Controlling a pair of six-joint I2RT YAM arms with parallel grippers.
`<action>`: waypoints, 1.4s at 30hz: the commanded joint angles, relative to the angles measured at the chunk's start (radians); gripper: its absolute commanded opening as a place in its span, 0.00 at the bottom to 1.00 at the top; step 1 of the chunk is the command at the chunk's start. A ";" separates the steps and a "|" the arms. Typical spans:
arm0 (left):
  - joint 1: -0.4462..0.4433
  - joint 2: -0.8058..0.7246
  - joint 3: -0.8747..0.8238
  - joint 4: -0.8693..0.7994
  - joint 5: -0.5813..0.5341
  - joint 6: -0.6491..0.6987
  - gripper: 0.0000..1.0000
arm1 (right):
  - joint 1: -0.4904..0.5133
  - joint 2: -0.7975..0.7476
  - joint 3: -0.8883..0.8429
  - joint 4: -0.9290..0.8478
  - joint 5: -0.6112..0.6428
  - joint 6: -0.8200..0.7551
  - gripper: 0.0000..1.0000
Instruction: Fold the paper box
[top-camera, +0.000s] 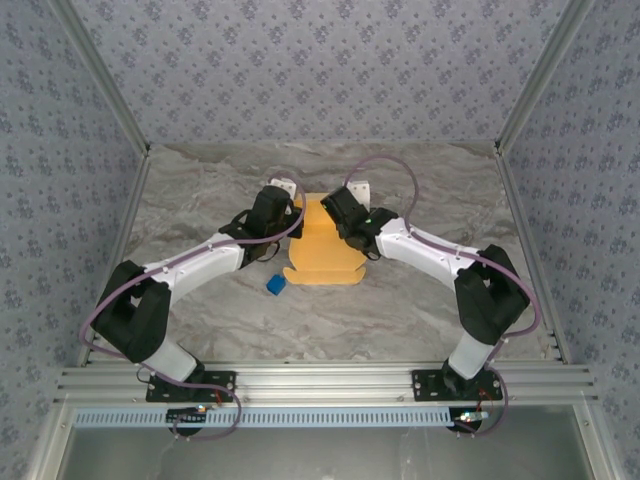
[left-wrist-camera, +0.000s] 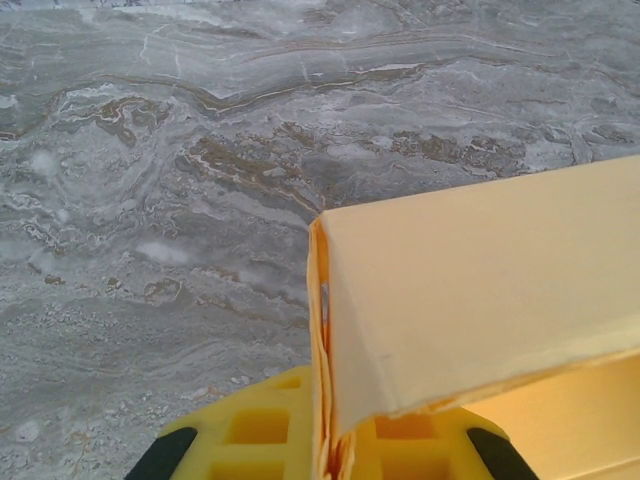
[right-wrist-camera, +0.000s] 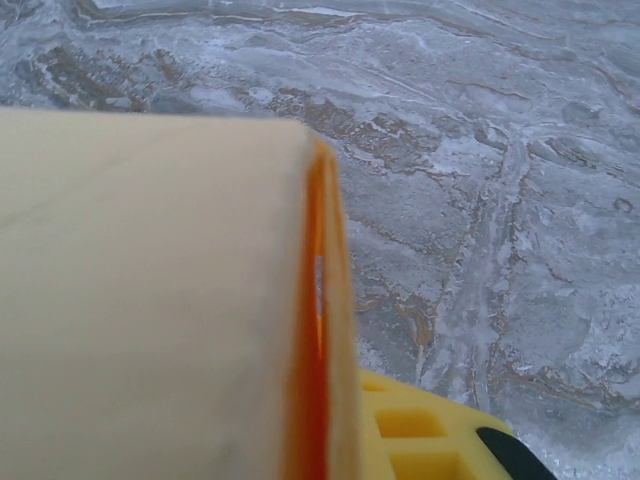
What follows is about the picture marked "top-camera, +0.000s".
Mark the yellow paper box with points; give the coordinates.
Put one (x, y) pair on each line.
(320, 255)

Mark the small blue block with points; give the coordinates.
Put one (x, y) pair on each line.
(276, 285)

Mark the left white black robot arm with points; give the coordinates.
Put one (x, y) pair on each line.
(200, 265)

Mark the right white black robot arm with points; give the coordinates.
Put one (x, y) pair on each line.
(425, 250)

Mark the black controller board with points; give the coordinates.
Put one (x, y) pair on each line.
(470, 425)
(182, 416)

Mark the grey metal panel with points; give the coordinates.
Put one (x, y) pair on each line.
(320, 455)

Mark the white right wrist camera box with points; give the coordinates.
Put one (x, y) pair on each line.
(361, 191)

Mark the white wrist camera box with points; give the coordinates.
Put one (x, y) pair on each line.
(285, 186)
(361, 191)

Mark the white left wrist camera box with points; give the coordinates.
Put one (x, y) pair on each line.
(285, 186)

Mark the aluminium side rail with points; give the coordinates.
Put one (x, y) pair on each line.
(517, 210)
(131, 210)

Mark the aluminium cross rail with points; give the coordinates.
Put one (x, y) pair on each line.
(320, 382)

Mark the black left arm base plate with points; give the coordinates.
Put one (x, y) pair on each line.
(225, 387)

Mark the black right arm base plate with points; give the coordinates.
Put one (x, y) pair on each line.
(427, 385)

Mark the aluminium corner post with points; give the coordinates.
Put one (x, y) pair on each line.
(100, 75)
(545, 75)

